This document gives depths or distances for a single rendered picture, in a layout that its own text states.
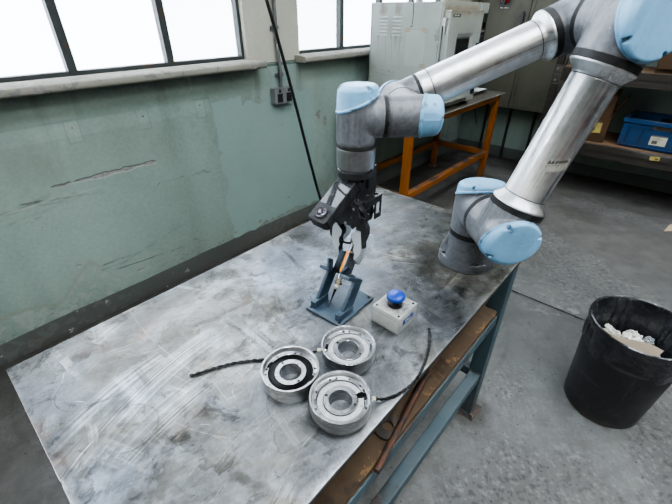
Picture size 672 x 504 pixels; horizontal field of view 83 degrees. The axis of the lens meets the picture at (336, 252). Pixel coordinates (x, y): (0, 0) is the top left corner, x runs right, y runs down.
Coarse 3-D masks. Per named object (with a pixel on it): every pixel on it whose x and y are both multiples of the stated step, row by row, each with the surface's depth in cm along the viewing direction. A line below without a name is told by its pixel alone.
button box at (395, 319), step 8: (384, 296) 84; (376, 304) 82; (384, 304) 82; (392, 304) 82; (400, 304) 82; (408, 304) 82; (416, 304) 82; (376, 312) 82; (384, 312) 80; (392, 312) 80; (400, 312) 80; (408, 312) 80; (376, 320) 83; (384, 320) 81; (392, 320) 80; (400, 320) 79; (408, 320) 82; (392, 328) 81; (400, 328) 80
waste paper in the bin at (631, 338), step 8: (608, 328) 147; (616, 336) 143; (624, 336) 148; (632, 336) 147; (640, 336) 147; (648, 336) 147; (632, 344) 139; (640, 344) 138; (648, 344) 137; (648, 352) 136; (656, 352) 135
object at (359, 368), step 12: (324, 336) 75; (336, 336) 77; (360, 336) 76; (372, 336) 75; (324, 348) 73; (336, 348) 73; (348, 348) 76; (360, 348) 73; (372, 348) 73; (324, 360) 72; (348, 360) 71; (372, 360) 71; (360, 372) 70
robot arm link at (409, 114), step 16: (384, 96) 68; (400, 96) 68; (416, 96) 68; (432, 96) 68; (400, 112) 67; (416, 112) 67; (432, 112) 67; (400, 128) 68; (416, 128) 68; (432, 128) 69
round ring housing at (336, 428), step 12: (336, 372) 67; (348, 372) 67; (324, 384) 66; (360, 384) 66; (312, 396) 64; (324, 396) 64; (336, 396) 66; (348, 396) 66; (312, 408) 61; (348, 408) 62; (324, 420) 59; (360, 420) 60; (336, 432) 60; (348, 432) 60
